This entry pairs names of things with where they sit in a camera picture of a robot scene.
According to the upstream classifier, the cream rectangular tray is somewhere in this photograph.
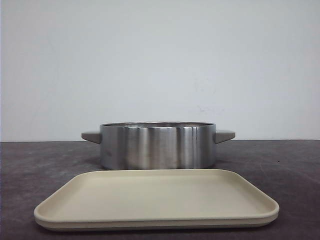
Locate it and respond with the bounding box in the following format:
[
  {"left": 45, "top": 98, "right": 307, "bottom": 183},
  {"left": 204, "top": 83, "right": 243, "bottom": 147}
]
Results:
[{"left": 34, "top": 169, "right": 280, "bottom": 231}]

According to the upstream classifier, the stainless steel steamer pot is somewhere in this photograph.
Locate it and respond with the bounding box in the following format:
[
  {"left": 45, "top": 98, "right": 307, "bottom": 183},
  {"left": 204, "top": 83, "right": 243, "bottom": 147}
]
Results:
[{"left": 81, "top": 122, "right": 236, "bottom": 170}]

